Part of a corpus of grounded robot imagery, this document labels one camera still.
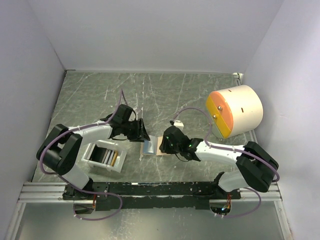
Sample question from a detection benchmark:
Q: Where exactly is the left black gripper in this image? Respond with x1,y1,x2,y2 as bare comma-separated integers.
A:
122,118,151,143

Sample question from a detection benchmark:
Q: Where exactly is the beige card holder wallet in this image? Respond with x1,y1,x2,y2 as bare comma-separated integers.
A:
140,135,169,156

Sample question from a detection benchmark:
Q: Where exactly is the white card tray box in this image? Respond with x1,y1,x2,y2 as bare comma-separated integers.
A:
81,140,127,173

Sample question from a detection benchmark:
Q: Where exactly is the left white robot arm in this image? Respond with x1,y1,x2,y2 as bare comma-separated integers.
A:
36,104,150,200

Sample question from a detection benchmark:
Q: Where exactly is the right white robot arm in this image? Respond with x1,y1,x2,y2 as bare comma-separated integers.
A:
159,125,280,199

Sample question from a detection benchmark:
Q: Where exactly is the cards stack in tray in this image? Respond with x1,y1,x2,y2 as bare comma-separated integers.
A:
95,147,118,167

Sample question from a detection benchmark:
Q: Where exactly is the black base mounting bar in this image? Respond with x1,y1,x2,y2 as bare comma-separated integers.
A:
62,181,228,211

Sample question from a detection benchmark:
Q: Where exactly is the large cream cylinder drum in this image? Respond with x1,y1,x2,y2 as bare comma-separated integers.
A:
205,85,264,139

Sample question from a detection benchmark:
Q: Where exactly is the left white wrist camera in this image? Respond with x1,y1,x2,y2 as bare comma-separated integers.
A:
133,107,143,119

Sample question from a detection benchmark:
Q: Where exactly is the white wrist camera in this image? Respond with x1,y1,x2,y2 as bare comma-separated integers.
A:
133,107,143,119
169,120,184,131

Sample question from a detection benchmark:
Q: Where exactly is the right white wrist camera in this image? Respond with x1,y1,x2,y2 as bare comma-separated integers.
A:
169,120,184,131

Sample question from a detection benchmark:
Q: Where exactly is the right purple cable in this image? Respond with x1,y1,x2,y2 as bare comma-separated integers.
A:
172,106,280,218

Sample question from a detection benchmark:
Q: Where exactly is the purple cable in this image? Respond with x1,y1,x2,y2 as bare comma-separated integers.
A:
39,88,130,221
172,106,280,218

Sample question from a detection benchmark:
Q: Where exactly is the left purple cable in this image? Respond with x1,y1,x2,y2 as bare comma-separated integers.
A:
39,88,130,221

